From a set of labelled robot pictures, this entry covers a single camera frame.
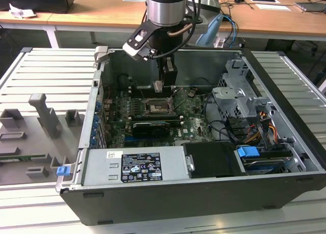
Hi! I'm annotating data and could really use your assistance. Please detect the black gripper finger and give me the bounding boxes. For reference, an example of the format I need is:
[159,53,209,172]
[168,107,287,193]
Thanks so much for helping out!
[162,56,178,88]
[157,58,165,82]

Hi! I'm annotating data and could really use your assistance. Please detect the small silver CPU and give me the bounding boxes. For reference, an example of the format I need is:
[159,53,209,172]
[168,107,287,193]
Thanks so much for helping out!
[152,80,164,94]

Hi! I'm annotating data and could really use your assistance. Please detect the black RAM slot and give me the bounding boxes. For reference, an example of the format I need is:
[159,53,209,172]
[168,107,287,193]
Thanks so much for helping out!
[129,90,178,97]
[129,86,177,92]
[131,113,182,120]
[132,118,184,125]

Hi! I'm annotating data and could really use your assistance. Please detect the CPU socket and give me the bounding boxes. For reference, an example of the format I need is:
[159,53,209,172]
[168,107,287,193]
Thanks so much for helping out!
[143,97,178,117]

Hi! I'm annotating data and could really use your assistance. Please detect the pale blue teach pendant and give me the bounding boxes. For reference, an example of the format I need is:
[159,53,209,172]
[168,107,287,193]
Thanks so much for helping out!
[195,13,225,47]

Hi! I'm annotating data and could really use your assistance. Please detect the green motherboard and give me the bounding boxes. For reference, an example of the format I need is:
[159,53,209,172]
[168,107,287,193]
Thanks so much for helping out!
[101,87,217,148]

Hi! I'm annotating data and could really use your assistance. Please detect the black graphics card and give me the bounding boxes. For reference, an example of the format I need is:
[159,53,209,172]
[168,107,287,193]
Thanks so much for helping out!
[131,120,171,138]

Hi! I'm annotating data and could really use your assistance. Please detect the silver metal drive cage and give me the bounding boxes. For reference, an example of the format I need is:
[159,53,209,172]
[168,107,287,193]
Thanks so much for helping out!
[211,59,276,122]

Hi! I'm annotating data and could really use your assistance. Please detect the wooden desk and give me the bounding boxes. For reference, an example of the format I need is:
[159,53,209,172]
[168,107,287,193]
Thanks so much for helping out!
[0,0,326,49]

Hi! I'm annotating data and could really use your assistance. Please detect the hard disk in blue carrier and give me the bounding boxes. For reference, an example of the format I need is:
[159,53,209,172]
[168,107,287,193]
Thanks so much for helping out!
[236,146,287,175]

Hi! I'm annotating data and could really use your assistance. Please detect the silver power supply with label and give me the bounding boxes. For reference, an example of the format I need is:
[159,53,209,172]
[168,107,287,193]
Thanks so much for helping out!
[81,145,192,186]

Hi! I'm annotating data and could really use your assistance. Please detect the open black PC case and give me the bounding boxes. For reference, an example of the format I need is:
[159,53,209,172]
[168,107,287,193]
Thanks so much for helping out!
[55,45,326,227]

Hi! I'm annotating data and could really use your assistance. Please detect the blue case latch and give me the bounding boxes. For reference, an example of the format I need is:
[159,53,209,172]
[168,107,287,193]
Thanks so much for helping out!
[56,166,70,177]

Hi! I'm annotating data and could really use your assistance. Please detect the crumpled white paper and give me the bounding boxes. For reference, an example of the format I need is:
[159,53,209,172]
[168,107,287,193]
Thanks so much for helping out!
[9,3,38,19]

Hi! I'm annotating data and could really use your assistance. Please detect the grey parts rack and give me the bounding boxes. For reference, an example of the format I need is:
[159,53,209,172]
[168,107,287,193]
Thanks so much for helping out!
[0,93,86,186]

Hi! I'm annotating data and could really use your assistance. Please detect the grey laptop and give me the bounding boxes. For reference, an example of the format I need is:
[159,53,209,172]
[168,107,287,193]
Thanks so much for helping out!
[294,1,326,15]

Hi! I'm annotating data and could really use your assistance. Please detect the green RAM stick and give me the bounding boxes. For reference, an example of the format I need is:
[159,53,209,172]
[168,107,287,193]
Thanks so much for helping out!
[0,154,48,162]

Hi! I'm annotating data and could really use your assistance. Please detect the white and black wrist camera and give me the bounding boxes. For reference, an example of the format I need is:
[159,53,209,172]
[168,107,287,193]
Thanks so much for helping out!
[122,21,156,62]

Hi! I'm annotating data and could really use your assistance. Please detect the grey plastic case handle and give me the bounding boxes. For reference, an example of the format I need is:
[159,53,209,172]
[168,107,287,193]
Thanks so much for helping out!
[93,45,110,64]

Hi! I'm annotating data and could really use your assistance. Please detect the blue cable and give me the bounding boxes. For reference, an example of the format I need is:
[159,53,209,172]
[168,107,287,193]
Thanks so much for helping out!
[223,12,239,48]

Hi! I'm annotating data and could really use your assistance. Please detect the yellow and red power wires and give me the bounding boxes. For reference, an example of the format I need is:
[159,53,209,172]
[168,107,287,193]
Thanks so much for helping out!
[244,111,278,143]

